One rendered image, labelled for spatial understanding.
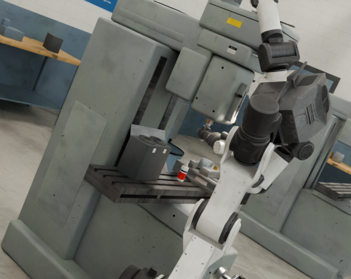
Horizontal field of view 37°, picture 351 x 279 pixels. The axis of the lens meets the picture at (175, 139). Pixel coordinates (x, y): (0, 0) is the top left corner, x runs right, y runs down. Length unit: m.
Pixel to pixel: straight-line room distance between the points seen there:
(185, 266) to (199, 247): 0.09
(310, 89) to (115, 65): 1.25
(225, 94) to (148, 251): 0.92
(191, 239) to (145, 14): 1.47
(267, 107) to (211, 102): 0.84
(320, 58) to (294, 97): 7.67
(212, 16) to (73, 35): 4.86
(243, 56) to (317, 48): 7.23
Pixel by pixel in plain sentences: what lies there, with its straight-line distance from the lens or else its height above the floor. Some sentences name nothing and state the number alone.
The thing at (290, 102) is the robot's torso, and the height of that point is 1.57.
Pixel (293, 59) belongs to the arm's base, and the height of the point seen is 1.74.
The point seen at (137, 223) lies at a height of 0.64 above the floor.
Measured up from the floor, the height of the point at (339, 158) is 0.96.
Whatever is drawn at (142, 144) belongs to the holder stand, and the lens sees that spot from 2.50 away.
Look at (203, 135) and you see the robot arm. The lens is 2.78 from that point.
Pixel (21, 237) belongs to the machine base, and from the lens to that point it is 3.37.
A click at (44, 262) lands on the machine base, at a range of 3.21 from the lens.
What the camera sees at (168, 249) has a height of 0.62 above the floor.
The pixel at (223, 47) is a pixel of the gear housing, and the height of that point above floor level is 1.68.
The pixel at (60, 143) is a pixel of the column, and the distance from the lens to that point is 3.24.
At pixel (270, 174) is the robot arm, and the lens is 2.45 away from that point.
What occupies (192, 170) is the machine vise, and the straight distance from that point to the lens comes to 2.97.
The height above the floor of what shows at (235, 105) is 1.43.
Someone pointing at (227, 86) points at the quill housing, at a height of 1.50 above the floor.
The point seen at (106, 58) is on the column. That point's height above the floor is 1.35.
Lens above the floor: 1.62
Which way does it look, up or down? 10 degrees down
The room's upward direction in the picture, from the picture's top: 24 degrees clockwise
